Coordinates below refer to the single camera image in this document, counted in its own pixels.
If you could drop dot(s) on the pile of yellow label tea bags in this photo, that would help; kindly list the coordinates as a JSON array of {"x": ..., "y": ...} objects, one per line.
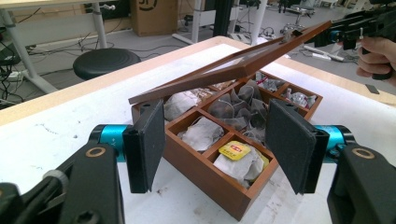
[{"x": 236, "y": 168}]

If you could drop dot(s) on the black metal stand with base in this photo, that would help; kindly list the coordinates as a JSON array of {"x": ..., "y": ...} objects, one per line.
[{"x": 224, "y": 17}]

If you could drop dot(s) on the pile of white tea bags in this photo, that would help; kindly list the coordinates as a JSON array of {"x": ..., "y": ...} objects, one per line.
[
  {"x": 202, "y": 135},
  {"x": 180, "y": 104}
]

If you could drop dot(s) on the pile of clear wrapped tea packets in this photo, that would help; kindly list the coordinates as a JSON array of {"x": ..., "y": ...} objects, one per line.
[
  {"x": 271, "y": 84},
  {"x": 222, "y": 84},
  {"x": 300, "y": 99},
  {"x": 200, "y": 92}
]

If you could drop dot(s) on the pile of dark tea bags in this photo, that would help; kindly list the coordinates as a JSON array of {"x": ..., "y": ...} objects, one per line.
[{"x": 236, "y": 105}]

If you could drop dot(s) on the white power strip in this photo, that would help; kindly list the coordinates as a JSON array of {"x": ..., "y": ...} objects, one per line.
[{"x": 14, "y": 76}]

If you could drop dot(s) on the dark tape strip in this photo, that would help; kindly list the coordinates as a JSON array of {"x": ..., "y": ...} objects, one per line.
[{"x": 372, "y": 89}]

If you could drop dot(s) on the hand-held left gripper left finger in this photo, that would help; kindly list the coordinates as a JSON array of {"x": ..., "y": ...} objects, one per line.
[{"x": 146, "y": 146}]

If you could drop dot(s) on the black round stool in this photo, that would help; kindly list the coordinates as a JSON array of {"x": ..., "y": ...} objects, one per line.
[{"x": 106, "y": 62}]

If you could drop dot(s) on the wooden tea box with glass lid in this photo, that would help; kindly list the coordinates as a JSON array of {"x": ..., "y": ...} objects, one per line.
[{"x": 202, "y": 168}]

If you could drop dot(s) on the cardboard box with black logo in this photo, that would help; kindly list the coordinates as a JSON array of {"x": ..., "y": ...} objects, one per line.
[{"x": 154, "y": 18}]

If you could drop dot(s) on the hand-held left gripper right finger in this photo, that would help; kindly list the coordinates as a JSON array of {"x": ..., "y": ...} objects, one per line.
[{"x": 289, "y": 143}]

